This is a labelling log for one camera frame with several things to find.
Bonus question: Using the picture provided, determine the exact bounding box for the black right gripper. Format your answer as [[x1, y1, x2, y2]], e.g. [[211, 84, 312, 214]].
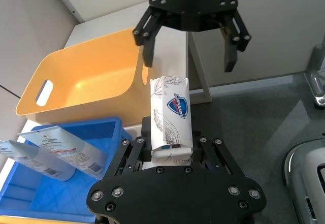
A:
[[132, 0, 252, 73]]

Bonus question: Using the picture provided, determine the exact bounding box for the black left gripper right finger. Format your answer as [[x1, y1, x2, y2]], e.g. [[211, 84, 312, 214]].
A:
[[190, 131, 246, 177]]

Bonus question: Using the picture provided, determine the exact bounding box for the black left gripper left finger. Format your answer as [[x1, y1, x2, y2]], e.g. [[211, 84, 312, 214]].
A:
[[109, 116, 153, 178]]

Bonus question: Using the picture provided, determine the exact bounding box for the white soap box with shield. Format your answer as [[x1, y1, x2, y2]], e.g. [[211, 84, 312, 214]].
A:
[[149, 75, 194, 167]]

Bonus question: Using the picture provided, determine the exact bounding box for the large white squeeze tube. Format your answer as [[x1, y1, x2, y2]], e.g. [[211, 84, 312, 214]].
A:
[[16, 125, 106, 180]]

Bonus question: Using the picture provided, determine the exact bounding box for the blue plastic tray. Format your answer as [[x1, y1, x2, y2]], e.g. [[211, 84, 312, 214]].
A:
[[0, 116, 133, 221]]

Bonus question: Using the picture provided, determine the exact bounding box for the yellow plastic bin with handle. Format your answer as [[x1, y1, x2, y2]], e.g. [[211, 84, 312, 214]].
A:
[[15, 28, 150, 127]]

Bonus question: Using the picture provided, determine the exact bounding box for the grey metal frame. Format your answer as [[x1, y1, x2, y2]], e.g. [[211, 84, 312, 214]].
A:
[[303, 45, 325, 108]]

